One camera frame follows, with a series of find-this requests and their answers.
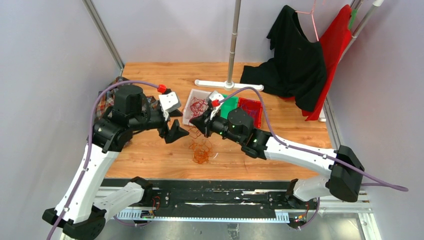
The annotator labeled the black t-shirt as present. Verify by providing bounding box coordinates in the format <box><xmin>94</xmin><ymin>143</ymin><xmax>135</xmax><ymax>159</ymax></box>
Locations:
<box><xmin>240</xmin><ymin>5</ymin><xmax>327</xmax><ymax>112</ymax></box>

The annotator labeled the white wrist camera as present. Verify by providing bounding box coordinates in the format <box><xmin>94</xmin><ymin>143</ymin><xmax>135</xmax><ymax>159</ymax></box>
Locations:
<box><xmin>205</xmin><ymin>90</ymin><xmax>224</xmax><ymax>120</ymax></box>
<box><xmin>158</xmin><ymin>91</ymin><xmax>182</xmax><ymax>113</ymax></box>

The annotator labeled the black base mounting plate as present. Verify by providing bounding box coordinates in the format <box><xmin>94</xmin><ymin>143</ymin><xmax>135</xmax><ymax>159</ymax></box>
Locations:
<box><xmin>116</xmin><ymin>179</ymin><xmax>317</xmax><ymax>223</ymax></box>

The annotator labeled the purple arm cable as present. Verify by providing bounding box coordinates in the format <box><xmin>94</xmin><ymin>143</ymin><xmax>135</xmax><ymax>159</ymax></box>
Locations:
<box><xmin>211</xmin><ymin>86</ymin><xmax>409</xmax><ymax>193</ymax></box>
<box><xmin>46</xmin><ymin>80</ymin><xmax>167</xmax><ymax>240</ymax></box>

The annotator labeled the green clothes hanger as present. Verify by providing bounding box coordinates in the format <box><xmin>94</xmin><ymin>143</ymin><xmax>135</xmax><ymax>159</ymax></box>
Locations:
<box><xmin>347</xmin><ymin>9</ymin><xmax>358</xmax><ymax>30</ymax></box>

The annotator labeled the red t-shirt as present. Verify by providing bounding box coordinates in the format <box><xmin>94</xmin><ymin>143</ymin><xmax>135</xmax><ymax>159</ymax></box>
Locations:
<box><xmin>301</xmin><ymin>5</ymin><xmax>352</xmax><ymax>121</ymax></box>

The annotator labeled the red purple wire bundle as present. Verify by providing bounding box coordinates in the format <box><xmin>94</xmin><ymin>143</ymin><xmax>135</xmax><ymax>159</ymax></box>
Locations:
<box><xmin>187</xmin><ymin>125</ymin><xmax>216</xmax><ymax>165</ymax></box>

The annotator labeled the aluminium frame rail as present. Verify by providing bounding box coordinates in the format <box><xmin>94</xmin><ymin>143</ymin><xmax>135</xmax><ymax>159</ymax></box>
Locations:
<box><xmin>82</xmin><ymin>0</ymin><xmax>125</xmax><ymax>76</ymax></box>

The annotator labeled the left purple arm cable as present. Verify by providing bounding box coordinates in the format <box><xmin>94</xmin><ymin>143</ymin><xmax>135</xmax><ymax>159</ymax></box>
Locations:
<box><xmin>46</xmin><ymin>80</ymin><xmax>167</xmax><ymax>240</ymax></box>

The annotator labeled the pink clothes hanger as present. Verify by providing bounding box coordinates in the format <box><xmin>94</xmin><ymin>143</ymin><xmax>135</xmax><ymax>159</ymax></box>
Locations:
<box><xmin>295</xmin><ymin>0</ymin><xmax>320</xmax><ymax>42</ymax></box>

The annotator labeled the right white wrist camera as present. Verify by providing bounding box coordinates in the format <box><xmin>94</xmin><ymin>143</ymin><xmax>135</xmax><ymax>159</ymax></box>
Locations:
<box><xmin>205</xmin><ymin>90</ymin><xmax>224</xmax><ymax>120</ymax></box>

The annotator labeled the white garment rack stand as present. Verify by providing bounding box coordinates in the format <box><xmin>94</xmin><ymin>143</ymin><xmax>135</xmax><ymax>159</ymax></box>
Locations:
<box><xmin>194</xmin><ymin>0</ymin><xmax>264</xmax><ymax>91</ymax></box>

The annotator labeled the white plastic bin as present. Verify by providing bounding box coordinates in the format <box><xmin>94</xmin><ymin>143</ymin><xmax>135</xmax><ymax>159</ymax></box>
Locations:
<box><xmin>182</xmin><ymin>89</ymin><xmax>211</xmax><ymax>126</ymax></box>

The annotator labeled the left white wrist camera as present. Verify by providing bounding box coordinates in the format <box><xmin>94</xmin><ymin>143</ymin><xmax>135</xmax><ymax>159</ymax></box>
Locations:
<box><xmin>158</xmin><ymin>91</ymin><xmax>182</xmax><ymax>113</ymax></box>

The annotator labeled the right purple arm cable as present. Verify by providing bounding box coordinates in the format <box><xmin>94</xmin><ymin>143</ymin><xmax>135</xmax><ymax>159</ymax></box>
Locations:
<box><xmin>211</xmin><ymin>86</ymin><xmax>409</xmax><ymax>193</ymax></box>

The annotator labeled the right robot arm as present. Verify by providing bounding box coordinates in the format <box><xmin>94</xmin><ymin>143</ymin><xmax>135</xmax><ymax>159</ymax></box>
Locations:
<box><xmin>190</xmin><ymin>108</ymin><xmax>365</xmax><ymax>209</ymax></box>

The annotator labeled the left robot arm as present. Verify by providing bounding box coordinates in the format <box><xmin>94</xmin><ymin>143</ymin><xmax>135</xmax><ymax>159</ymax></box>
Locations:
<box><xmin>42</xmin><ymin>81</ymin><xmax>189</xmax><ymax>240</ymax></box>

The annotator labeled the plaid flannel shirt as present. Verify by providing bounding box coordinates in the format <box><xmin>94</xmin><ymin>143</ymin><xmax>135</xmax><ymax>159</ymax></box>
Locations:
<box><xmin>94</xmin><ymin>76</ymin><xmax>160</xmax><ymax>150</ymax></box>

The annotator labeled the green plastic bin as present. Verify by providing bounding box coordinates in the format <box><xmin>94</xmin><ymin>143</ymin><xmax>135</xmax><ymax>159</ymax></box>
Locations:
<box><xmin>220</xmin><ymin>96</ymin><xmax>239</xmax><ymax>119</ymax></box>

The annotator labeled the red plastic bin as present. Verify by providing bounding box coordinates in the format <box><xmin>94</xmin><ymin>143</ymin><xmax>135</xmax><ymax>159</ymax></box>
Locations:
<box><xmin>237</xmin><ymin>97</ymin><xmax>263</xmax><ymax>129</ymax></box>

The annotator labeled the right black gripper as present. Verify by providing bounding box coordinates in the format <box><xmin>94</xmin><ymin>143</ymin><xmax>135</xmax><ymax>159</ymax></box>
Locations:
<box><xmin>190</xmin><ymin>106</ymin><xmax>243</xmax><ymax>145</ymax></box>

